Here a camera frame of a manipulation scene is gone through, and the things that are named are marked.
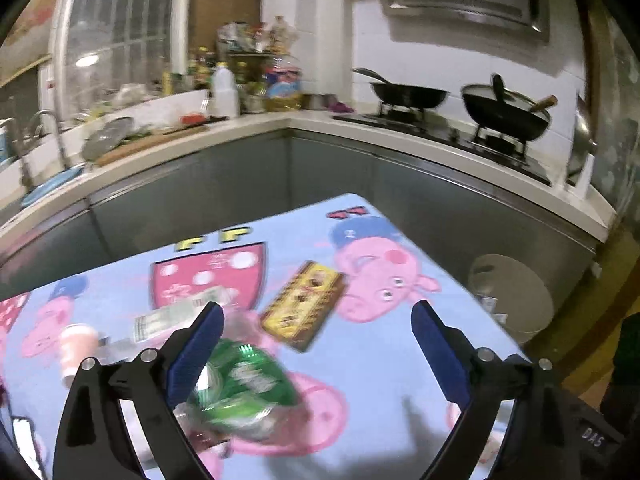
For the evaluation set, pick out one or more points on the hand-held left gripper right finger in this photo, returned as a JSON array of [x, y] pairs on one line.
[[440, 355]]

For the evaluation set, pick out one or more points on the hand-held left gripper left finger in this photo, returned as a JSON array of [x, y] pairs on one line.
[[196, 355]]

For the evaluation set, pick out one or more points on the clear plastic bottle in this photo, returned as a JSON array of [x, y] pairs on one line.
[[160, 321]]

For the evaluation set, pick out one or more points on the green snack bag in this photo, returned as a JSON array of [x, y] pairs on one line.
[[240, 385]]

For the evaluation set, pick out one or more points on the brown yellow spice box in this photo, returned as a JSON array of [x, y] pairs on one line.
[[300, 305]]

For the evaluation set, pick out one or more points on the printed cartoon pig blanket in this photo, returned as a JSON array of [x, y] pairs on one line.
[[390, 360]]

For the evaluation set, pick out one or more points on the round stool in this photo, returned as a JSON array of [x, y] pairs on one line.
[[515, 290]]

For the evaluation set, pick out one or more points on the kitchen counter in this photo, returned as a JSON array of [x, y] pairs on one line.
[[400, 195]]

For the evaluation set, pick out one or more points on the small white packet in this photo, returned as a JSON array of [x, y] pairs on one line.
[[22, 435]]

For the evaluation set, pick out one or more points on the long wooden cutting board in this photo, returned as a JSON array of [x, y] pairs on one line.
[[150, 141]]

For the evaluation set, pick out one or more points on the black gas stove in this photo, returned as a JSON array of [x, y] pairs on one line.
[[450, 135]]

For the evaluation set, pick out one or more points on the blue plastic basin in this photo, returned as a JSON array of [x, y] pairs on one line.
[[50, 186]]

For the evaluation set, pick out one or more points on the round metal plate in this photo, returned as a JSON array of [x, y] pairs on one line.
[[107, 137]]

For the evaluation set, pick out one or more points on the black pan with glass lid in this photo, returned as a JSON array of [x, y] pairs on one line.
[[505, 115]]

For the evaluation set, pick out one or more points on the white rectangular basin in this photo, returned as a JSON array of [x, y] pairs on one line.
[[165, 107]]

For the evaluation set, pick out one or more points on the tall steel faucet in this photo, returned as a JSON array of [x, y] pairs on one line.
[[61, 145]]

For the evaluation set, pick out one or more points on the steel pot lid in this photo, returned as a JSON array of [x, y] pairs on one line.
[[582, 145]]

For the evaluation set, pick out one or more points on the black wok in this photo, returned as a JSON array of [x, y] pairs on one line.
[[407, 96]]

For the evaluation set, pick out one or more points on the white plastic jug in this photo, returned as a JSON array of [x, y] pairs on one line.
[[225, 92]]

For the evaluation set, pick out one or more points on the purple cloth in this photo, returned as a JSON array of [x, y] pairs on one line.
[[341, 107]]

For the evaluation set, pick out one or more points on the small metal bowl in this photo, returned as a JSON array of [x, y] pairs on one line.
[[314, 101]]

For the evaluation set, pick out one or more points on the large cooking oil bottle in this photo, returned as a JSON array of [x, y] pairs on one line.
[[285, 87]]

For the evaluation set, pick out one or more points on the cluster of condiment bottles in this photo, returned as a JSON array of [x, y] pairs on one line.
[[200, 72]]

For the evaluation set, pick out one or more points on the barred window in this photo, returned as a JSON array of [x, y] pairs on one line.
[[120, 25]]

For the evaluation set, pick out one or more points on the brown cardboard box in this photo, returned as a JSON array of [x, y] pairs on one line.
[[225, 10]]

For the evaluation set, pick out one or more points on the wall poster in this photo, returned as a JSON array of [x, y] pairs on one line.
[[30, 35]]

